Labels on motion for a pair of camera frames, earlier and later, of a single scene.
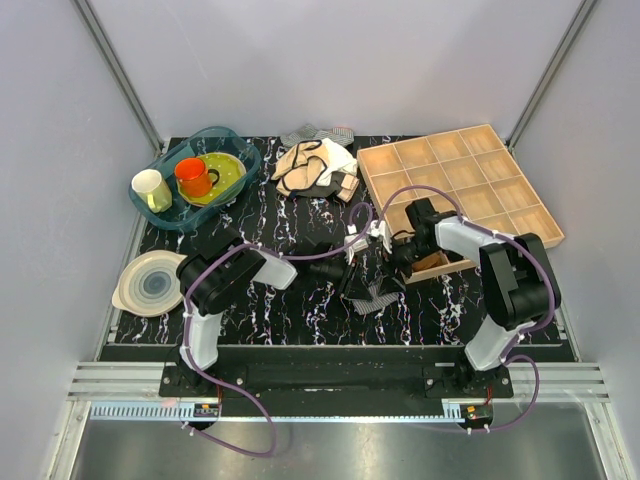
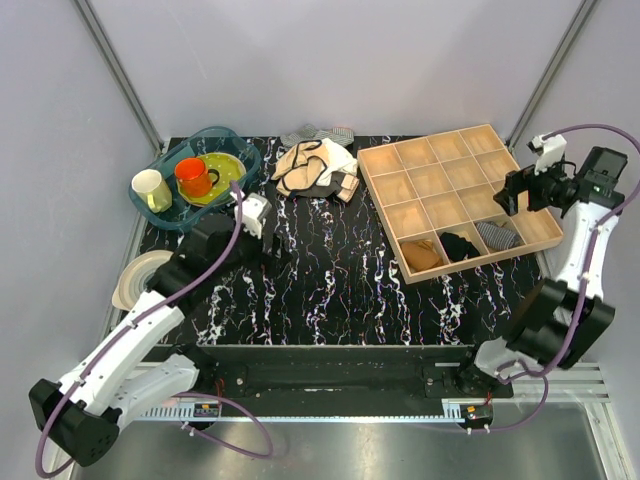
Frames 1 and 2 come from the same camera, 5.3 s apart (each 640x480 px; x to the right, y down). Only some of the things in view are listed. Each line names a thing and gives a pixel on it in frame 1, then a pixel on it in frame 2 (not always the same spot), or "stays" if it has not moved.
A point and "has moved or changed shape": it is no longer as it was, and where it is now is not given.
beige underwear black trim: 298,166 stays
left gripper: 352,286 -> 279,256
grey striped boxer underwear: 377,301 has moved or changed shape
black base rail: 337,376 stays
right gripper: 395,263 -> 524,180
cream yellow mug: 149,184 stays
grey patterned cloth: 308,133 stays
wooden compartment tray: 468,174 stays
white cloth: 336,158 stays
